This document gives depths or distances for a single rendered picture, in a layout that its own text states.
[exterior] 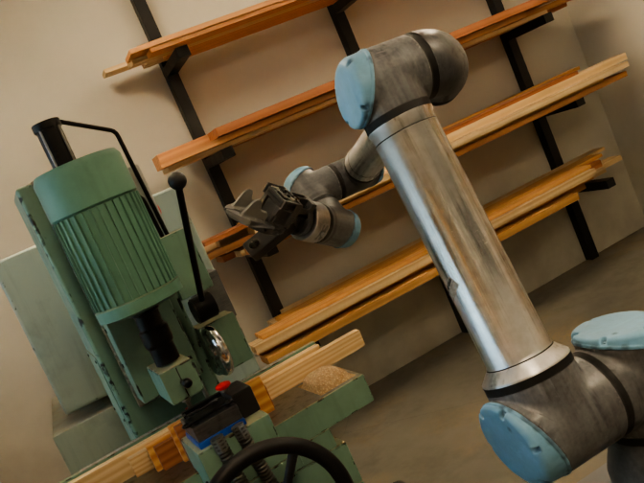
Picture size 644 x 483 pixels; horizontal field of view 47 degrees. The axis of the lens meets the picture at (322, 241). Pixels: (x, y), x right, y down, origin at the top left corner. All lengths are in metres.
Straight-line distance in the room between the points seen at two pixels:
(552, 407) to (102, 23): 3.21
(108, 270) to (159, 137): 2.47
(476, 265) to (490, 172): 3.41
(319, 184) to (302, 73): 2.43
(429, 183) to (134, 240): 0.58
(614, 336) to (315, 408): 0.57
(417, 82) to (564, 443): 0.59
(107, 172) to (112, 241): 0.13
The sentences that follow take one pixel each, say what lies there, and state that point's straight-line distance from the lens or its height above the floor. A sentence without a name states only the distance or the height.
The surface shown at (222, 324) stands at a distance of 1.71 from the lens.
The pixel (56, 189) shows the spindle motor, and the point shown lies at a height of 1.47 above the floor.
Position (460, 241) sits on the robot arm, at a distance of 1.15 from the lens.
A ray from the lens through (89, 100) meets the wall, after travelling 3.85.
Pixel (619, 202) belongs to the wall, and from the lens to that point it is 5.14.
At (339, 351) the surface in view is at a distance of 1.64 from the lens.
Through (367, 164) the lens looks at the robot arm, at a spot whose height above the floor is 1.27.
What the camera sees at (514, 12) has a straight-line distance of 4.17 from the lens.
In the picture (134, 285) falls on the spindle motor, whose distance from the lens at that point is 1.42.
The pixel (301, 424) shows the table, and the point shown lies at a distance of 1.45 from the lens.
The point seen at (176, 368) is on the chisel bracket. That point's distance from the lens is 1.48.
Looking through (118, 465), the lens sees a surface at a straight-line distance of 1.56.
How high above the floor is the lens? 1.36
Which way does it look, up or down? 7 degrees down
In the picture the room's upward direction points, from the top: 24 degrees counter-clockwise
